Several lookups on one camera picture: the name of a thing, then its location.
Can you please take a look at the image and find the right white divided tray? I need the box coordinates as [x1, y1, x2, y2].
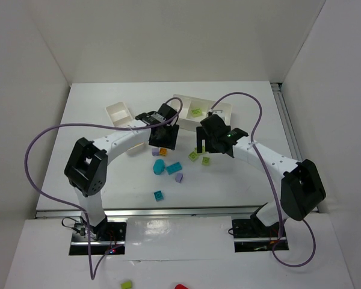
[173, 95, 232, 132]

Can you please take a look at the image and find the white divided tray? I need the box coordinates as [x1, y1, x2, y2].
[105, 102, 146, 157]
[173, 95, 232, 132]

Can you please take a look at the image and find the green lego on front edge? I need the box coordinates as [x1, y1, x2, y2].
[120, 280, 133, 289]

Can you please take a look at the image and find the green 2x2 lego brick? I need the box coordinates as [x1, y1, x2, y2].
[202, 157, 211, 166]
[188, 152, 199, 162]

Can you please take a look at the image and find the left white divided tray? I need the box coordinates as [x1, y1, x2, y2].
[105, 102, 146, 157]

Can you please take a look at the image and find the green 2x2 lego brick left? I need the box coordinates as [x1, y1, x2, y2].
[188, 152, 199, 162]

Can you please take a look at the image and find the red object on front edge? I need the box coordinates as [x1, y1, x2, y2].
[174, 284, 188, 289]

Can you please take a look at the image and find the right side aluminium rail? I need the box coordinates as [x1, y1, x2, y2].
[270, 82, 303, 161]

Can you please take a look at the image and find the green 2x2 lego brick middle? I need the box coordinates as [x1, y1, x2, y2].
[202, 157, 211, 166]

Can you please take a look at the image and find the turquoise 2x2 lego brick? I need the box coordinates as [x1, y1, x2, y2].
[153, 190, 164, 202]

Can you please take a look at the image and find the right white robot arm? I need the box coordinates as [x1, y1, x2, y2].
[196, 114, 326, 228]

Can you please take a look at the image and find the turquoise round lego piece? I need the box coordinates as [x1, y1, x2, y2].
[153, 159, 165, 175]

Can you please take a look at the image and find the orange 2x2 lego brick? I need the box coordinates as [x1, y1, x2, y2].
[159, 148, 168, 157]

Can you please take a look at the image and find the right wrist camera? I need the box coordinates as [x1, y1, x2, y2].
[208, 110, 226, 119]

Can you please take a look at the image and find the purple lego brick lower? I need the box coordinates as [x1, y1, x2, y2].
[175, 173, 183, 183]

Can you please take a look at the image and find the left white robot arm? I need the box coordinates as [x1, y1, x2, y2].
[64, 104, 179, 233]

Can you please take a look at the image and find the blue 2x4 lego brick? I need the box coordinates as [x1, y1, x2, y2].
[166, 162, 182, 175]

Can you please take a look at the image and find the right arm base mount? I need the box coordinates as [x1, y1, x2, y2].
[227, 205, 289, 253]

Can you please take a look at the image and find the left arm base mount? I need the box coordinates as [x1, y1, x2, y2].
[61, 217, 127, 256]

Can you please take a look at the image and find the aluminium rail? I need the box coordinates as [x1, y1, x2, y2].
[35, 206, 259, 219]
[270, 82, 303, 161]

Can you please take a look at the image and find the small purple lego brick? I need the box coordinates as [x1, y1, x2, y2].
[151, 148, 159, 156]

